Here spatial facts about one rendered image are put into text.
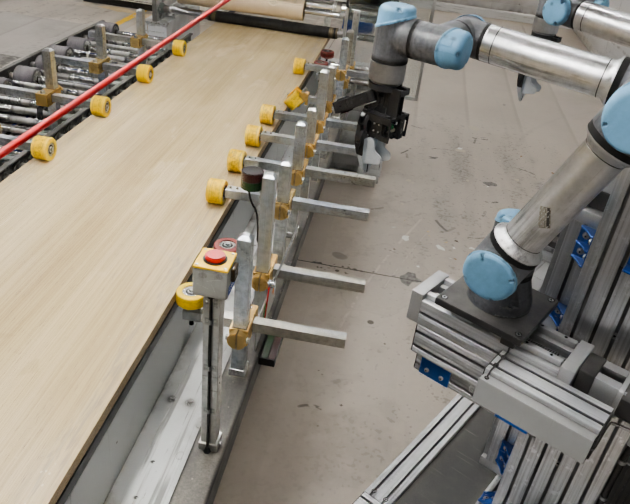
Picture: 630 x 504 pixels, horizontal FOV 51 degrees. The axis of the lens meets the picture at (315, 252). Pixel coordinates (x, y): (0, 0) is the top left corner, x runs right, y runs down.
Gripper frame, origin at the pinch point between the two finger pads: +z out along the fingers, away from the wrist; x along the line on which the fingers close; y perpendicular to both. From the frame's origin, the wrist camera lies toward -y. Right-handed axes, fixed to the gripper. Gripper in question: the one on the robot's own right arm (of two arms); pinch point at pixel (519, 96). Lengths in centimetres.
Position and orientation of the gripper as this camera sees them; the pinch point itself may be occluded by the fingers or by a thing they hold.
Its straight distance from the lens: 221.0
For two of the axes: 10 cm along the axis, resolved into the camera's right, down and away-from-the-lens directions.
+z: -1.0, 8.4, 5.3
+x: 6.3, -3.5, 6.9
